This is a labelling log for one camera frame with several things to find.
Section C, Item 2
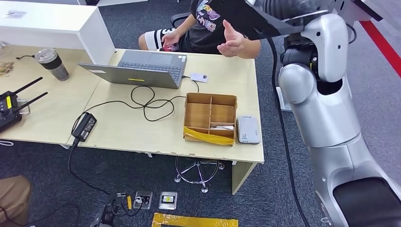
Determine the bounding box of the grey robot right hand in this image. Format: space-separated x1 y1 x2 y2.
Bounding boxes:
253 0 333 21

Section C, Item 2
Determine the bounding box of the person's right hand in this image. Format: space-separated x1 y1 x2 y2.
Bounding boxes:
161 30 182 49

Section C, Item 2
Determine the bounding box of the person's left hand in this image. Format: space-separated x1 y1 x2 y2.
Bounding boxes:
217 19 246 58

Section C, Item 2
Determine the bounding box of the red phone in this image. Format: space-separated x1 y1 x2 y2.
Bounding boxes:
159 43 180 52

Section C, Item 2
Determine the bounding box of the white ID card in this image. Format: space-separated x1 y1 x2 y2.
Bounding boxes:
190 72 209 84

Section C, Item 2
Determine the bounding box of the person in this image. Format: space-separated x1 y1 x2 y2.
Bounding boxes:
138 0 262 60

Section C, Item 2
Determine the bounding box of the white card reader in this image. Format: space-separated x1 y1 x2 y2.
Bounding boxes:
236 115 262 145

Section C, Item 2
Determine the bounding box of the black office chair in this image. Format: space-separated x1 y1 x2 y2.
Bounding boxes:
170 12 192 27

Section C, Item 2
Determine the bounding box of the grey laptop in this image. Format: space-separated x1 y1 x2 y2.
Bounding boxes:
78 50 188 89

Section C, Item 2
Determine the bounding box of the grey kiosk stand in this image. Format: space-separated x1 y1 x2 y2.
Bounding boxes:
275 0 383 113

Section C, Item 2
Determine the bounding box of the wooden compartment box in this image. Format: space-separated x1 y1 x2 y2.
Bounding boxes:
183 92 238 147

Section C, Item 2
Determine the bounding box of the yellow tape on box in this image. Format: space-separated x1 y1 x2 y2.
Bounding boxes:
184 127 235 146

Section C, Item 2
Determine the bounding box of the grey tumbler with lid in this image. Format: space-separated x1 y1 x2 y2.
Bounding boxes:
34 48 70 82

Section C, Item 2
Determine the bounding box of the black power adapter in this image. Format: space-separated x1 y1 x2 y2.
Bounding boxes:
72 113 98 143

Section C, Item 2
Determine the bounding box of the white cabinet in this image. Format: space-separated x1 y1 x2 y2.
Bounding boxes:
0 0 116 66

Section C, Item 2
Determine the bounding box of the chrome stool base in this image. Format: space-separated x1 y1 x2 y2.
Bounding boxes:
174 157 225 193

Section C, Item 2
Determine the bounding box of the closed floor socket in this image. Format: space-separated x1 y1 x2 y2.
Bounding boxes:
158 192 178 210

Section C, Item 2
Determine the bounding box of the open floor socket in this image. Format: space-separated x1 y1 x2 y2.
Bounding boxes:
133 191 154 210

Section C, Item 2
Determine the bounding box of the black radio with antennas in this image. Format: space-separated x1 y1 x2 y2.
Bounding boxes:
0 77 49 133

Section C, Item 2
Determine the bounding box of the yellow floor tape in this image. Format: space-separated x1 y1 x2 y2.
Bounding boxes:
152 213 239 227

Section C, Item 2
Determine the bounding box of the black floor device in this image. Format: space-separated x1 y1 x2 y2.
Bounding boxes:
90 203 115 227

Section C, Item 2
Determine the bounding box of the brown cushion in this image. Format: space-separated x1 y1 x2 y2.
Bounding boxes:
0 175 32 227

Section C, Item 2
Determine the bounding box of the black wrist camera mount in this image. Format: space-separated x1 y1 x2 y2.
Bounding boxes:
219 0 303 40

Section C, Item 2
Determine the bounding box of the black laptop power cable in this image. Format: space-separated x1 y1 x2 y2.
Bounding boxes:
68 76 200 217

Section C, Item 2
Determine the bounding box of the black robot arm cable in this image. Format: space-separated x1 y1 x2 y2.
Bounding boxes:
266 37 311 227

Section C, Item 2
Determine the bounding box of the metal bracket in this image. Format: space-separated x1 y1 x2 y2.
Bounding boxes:
17 100 31 115

